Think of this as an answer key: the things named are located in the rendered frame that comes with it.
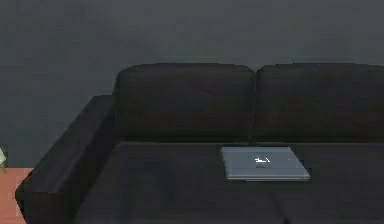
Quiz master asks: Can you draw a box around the dark brown sofa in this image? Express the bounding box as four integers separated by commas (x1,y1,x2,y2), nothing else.
14,62,384,224

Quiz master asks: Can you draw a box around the grey closed laptop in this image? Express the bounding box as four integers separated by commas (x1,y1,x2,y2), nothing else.
220,145,311,183

